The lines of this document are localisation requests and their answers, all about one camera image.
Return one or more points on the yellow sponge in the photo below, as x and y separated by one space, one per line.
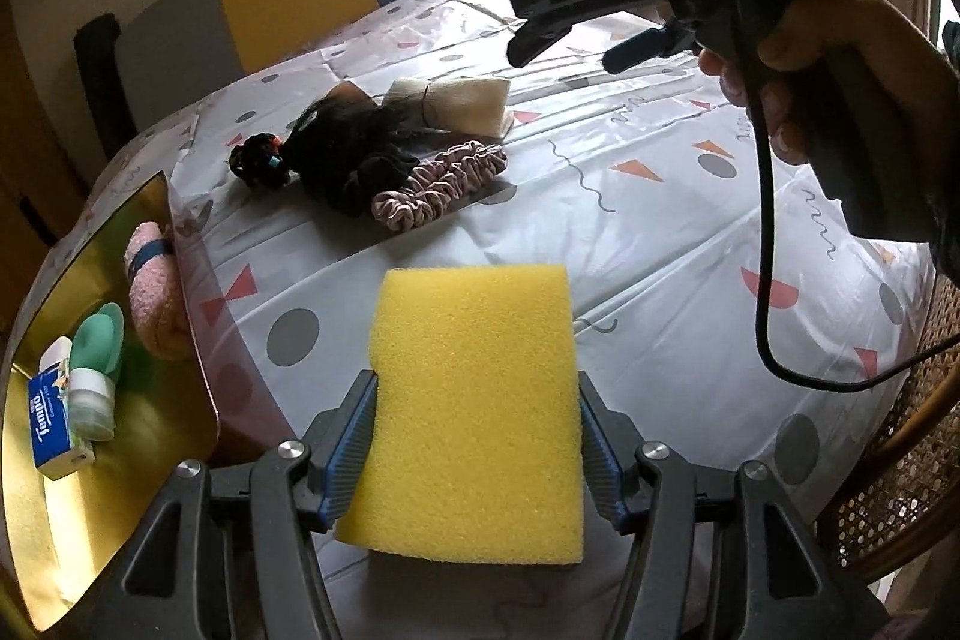
465 400

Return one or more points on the rattan chair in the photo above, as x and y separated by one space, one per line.
915 460

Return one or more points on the black scrunchie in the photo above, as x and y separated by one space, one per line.
367 183

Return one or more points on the wooden wardrobe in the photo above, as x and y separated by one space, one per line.
30 123

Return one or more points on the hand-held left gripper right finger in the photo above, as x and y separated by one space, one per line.
600 460

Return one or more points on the pink satin scrunchie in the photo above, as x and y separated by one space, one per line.
435 183

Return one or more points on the pink fuzzy sock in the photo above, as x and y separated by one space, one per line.
157 310

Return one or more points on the blue tissue packet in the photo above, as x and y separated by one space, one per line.
56 422

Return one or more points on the person's right hand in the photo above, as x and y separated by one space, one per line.
885 40

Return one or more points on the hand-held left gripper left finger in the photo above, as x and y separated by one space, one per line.
349 452

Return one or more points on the beige cloth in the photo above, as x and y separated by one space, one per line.
465 100

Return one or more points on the white patterned bedsheet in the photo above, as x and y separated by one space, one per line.
675 250

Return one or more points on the maroon box with gold lining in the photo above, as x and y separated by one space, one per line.
150 400

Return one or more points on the green silicone travel bottle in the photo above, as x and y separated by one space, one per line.
101 332

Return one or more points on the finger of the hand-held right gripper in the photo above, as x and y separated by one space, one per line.
645 48
547 40

